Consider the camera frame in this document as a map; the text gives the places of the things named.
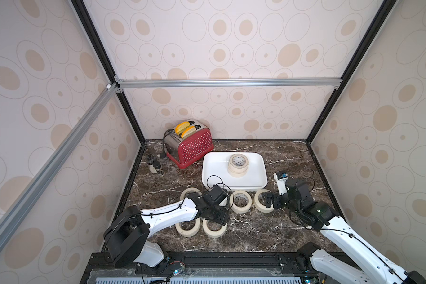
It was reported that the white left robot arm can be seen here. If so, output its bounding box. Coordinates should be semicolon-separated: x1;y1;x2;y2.
104;192;229;268

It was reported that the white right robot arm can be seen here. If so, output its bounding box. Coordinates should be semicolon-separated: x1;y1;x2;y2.
263;192;426;284

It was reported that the white plastic storage box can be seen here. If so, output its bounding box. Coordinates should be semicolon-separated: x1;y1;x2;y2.
202;152;267;192

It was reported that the red polka dot toaster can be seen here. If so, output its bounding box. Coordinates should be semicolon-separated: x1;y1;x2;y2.
163;119;214;169

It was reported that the dark pepper grinder bottle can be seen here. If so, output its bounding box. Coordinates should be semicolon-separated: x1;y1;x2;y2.
152;161;164;176

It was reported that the rear yellow bread slice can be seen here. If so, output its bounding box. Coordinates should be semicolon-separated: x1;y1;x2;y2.
174;121;191;135

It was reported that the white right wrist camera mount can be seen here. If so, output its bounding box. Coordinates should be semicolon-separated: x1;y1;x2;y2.
273;171;315;210

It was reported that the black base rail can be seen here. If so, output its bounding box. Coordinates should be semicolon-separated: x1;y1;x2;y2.
80;252;337;284

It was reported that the silver horizontal rear rail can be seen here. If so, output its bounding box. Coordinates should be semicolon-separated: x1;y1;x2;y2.
118;78;343;88

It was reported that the silver left side rail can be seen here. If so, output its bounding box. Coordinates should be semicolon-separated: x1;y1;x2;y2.
0;83;118;271

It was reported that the black vertical frame post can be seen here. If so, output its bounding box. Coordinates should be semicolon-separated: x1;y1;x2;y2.
306;0;397;146

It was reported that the black left frame post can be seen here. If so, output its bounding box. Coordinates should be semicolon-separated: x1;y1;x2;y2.
71;0;146;144

